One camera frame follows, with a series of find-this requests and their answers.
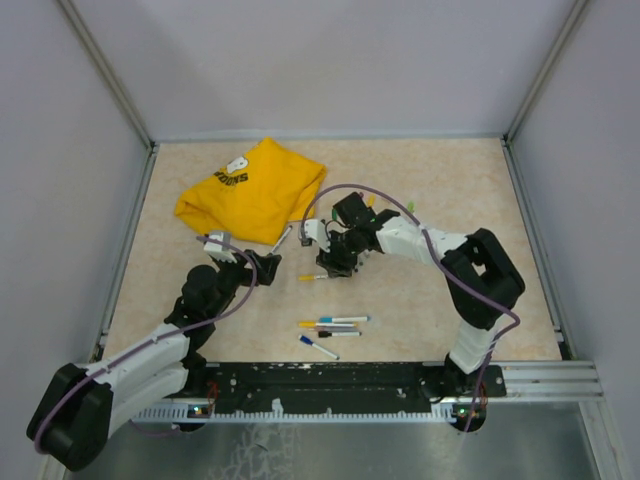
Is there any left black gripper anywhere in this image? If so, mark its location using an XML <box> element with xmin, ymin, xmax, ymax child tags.
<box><xmin>207</xmin><ymin>248</ymin><xmax>280</xmax><ymax>319</ymax></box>

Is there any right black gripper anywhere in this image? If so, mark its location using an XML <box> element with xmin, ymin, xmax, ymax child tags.
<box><xmin>316</xmin><ymin>227</ymin><xmax>363</xmax><ymax>278</ymax></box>

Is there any yellow cap short marker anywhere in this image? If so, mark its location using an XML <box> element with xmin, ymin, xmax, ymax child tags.
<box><xmin>298</xmin><ymin>274</ymin><xmax>329</xmax><ymax>282</ymax></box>

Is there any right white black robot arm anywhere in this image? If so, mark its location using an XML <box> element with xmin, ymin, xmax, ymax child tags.
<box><xmin>299</xmin><ymin>192</ymin><xmax>525</xmax><ymax>396</ymax></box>

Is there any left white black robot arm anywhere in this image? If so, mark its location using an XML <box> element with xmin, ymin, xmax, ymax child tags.
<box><xmin>26</xmin><ymin>250</ymin><xmax>282</xmax><ymax>471</ymax></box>

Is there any navy cap white marker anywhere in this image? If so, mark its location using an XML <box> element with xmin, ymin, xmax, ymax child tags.
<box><xmin>270</xmin><ymin>225</ymin><xmax>293</xmax><ymax>255</ymax></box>

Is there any cyan cap marker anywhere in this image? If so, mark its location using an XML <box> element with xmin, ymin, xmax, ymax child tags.
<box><xmin>318</xmin><ymin>315</ymin><xmax>371</xmax><ymax>324</ymax></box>

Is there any yellow cap silver marker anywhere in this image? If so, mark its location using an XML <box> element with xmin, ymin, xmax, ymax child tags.
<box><xmin>298</xmin><ymin>322</ymin><xmax>358</xmax><ymax>330</ymax></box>

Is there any yellow printed t-shirt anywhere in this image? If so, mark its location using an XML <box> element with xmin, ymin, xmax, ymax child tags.
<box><xmin>174</xmin><ymin>137</ymin><xmax>327</xmax><ymax>245</ymax></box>

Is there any black cap marker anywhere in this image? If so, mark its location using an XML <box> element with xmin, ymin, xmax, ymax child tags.
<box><xmin>317</xmin><ymin>330</ymin><xmax>362</xmax><ymax>338</ymax></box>

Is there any blue cap whiteboard marker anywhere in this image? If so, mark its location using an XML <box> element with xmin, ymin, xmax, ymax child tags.
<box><xmin>298</xmin><ymin>334</ymin><xmax>340</xmax><ymax>360</ymax></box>

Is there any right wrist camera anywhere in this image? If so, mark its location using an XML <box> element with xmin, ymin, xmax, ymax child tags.
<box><xmin>299</xmin><ymin>219</ymin><xmax>330</xmax><ymax>253</ymax></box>

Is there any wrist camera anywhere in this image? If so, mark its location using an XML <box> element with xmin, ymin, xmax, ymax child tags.
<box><xmin>299</xmin><ymin>219</ymin><xmax>330</xmax><ymax>253</ymax></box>
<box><xmin>203</xmin><ymin>230</ymin><xmax>237</xmax><ymax>264</ymax></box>

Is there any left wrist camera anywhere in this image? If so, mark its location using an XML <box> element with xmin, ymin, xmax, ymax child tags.
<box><xmin>203</xmin><ymin>230</ymin><xmax>237</xmax><ymax>264</ymax></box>

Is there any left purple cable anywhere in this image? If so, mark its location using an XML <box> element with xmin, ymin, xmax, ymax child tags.
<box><xmin>33</xmin><ymin>235</ymin><xmax>259</xmax><ymax>456</ymax></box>

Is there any purple cable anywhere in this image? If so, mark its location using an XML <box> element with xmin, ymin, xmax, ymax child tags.
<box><xmin>300</xmin><ymin>183</ymin><xmax>521</xmax><ymax>434</ymax></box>
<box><xmin>33</xmin><ymin>235</ymin><xmax>259</xmax><ymax>456</ymax></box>

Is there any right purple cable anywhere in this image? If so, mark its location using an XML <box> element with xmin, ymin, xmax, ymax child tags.
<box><xmin>300</xmin><ymin>183</ymin><xmax>521</xmax><ymax>434</ymax></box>

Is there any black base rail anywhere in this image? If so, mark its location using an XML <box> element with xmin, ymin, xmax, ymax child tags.
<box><xmin>149</xmin><ymin>359</ymin><xmax>506</xmax><ymax>434</ymax></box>

